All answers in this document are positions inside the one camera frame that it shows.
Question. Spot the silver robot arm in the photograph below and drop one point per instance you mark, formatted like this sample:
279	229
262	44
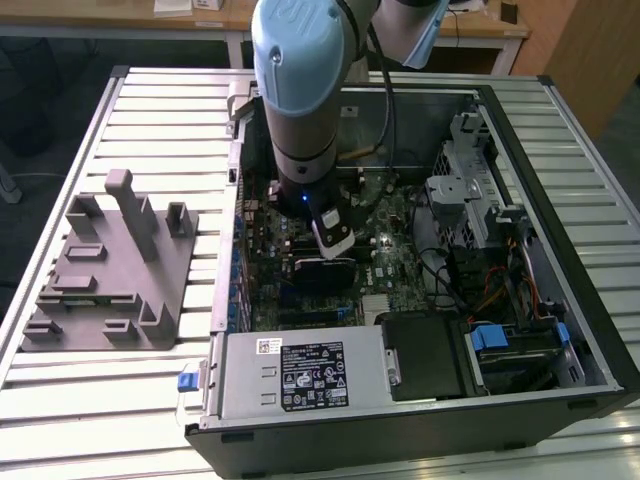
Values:
305	140

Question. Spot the graphics card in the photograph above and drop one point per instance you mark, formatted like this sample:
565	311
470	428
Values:
325	277

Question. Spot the blue card clip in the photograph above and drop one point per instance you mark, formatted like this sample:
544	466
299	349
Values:
235	258
231	313
236	290
235	274

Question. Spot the grey plastic case latch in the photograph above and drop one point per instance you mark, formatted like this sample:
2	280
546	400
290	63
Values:
237	97

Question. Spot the blue expansion slot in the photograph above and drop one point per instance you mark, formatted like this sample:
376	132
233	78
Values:
342	314

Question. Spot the green motherboard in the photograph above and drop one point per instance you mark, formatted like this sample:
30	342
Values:
400	280

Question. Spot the small silver heat sink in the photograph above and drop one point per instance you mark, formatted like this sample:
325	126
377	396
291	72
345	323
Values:
376	306

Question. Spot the silver metal drive cage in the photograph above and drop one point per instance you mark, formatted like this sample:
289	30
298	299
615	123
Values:
437	186

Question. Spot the grey parts rack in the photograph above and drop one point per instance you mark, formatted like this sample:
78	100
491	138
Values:
125	270

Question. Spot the silver power supply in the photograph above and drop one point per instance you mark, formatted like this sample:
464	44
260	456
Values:
245	385

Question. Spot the white printed box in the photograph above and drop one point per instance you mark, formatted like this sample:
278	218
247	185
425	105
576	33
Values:
207	4

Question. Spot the blue case latch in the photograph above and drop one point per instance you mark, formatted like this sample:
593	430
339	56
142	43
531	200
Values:
186	382

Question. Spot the white cardboard box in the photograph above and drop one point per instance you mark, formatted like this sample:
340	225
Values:
172	5

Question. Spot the wooden desk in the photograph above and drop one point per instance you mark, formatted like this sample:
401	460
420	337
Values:
150	20

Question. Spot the hard disk in blue carrier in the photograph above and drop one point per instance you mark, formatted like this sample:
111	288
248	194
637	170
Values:
487	340

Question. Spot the black PC case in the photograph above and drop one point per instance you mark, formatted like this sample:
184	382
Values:
325	450

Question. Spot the small black box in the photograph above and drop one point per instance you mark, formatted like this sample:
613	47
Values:
509	12

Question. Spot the grey stand base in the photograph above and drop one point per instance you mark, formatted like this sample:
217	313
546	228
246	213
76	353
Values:
9	190

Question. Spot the wooden cabinet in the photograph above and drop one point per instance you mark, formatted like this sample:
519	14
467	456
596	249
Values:
590	60

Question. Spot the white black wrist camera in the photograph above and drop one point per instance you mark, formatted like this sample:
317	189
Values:
337	247

